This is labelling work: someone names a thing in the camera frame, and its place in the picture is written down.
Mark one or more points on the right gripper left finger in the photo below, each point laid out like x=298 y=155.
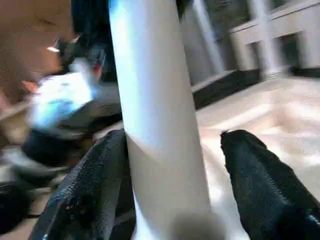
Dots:
x=85 y=200

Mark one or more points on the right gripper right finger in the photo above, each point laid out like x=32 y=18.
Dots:
x=270 y=195

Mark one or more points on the white plastic table top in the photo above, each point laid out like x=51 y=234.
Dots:
x=270 y=120

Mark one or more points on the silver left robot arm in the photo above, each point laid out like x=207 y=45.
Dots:
x=65 y=100

